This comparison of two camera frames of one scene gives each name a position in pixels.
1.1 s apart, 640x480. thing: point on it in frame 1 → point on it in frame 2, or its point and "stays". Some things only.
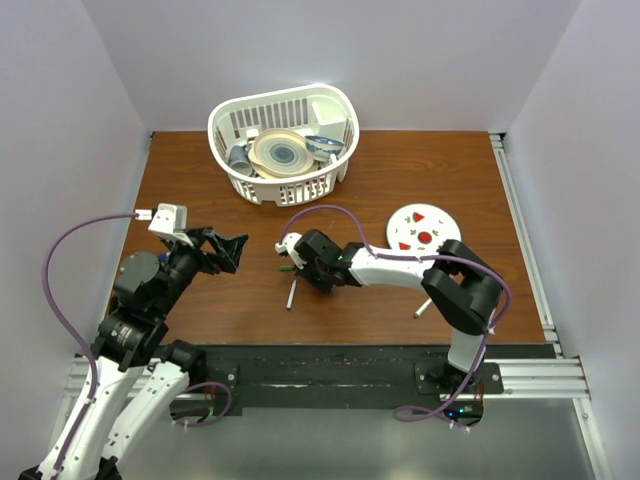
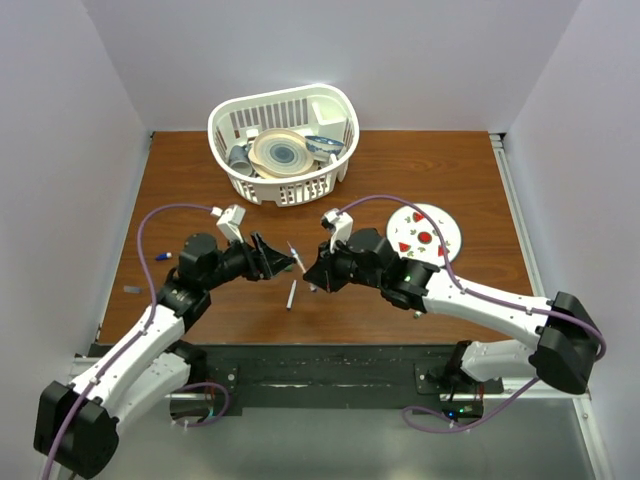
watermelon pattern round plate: [419, 229] stays
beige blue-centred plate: [281, 153] stays
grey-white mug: [239, 160] stays
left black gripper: [214, 262] → [271, 260]
